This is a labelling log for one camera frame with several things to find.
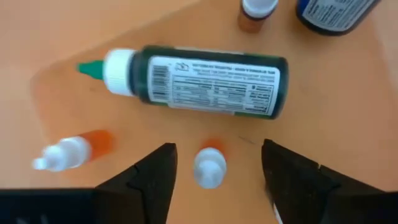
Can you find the small dark food coloring bottle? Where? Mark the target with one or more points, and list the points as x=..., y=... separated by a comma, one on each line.
x=258, y=12

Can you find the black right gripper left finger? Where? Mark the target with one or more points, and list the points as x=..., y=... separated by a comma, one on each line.
x=146, y=186

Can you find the small orange food coloring bottle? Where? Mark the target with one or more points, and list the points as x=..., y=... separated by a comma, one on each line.
x=210, y=166
x=74, y=152

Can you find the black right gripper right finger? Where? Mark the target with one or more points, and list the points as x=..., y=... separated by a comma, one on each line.
x=298, y=186

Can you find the large green food coloring bottle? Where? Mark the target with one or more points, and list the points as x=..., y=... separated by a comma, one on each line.
x=211, y=84

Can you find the orange translucent plastic tray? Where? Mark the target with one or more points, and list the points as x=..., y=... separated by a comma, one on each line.
x=311, y=130

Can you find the large blue food coloring bottle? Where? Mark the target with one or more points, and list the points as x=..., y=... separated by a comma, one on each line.
x=335, y=15

